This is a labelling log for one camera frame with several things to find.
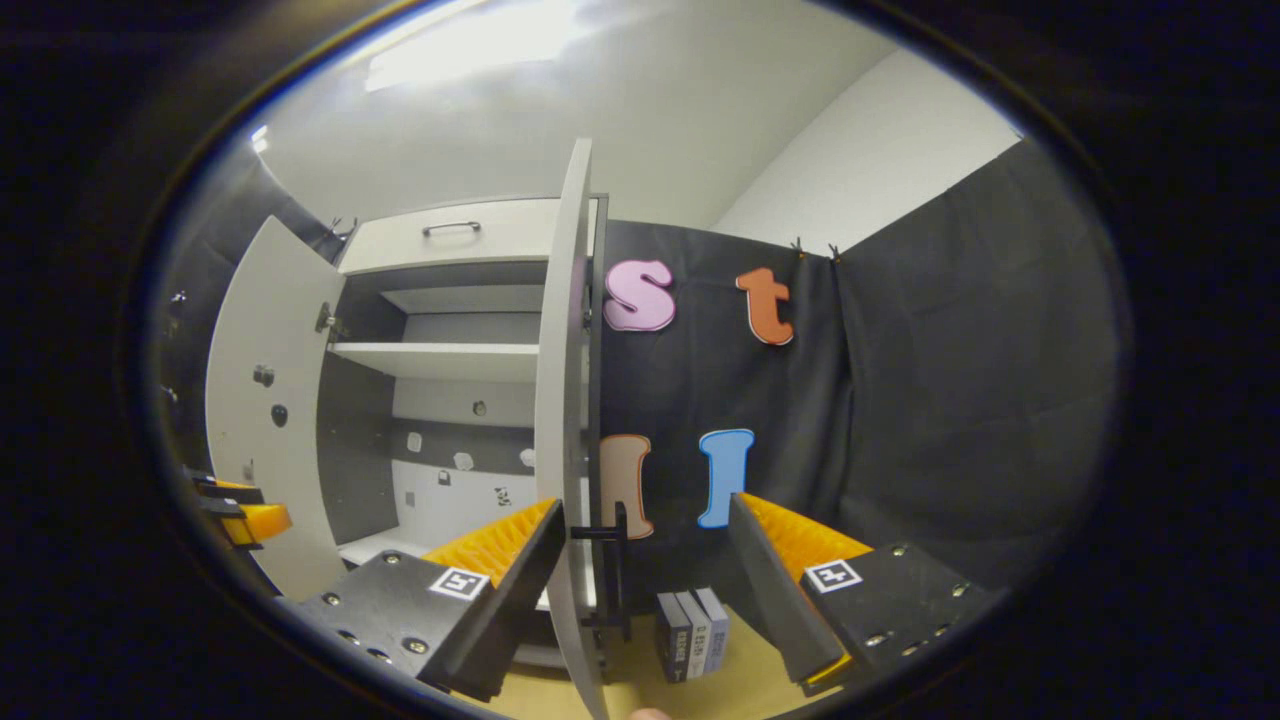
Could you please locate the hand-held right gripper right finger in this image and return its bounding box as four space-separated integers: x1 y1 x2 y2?
727 492 991 698

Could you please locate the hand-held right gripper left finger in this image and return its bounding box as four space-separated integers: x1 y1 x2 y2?
275 498 568 703

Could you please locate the white cabinet door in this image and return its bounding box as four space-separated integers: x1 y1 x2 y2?
533 138 609 720
205 215 348 601

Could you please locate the white grey cabinet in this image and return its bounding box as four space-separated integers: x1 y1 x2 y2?
315 195 611 671

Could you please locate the white cabinet shelf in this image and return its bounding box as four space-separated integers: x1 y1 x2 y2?
327 342 541 383

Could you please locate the white cabinet drawer front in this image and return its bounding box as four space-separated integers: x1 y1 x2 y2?
338 198 563 276

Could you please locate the light blue small box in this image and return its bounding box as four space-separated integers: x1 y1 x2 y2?
695 587 731 673

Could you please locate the grey small box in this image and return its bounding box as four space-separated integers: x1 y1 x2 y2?
675 590 711 679

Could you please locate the dark blue small box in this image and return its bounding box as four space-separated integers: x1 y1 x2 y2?
655 592 693 684

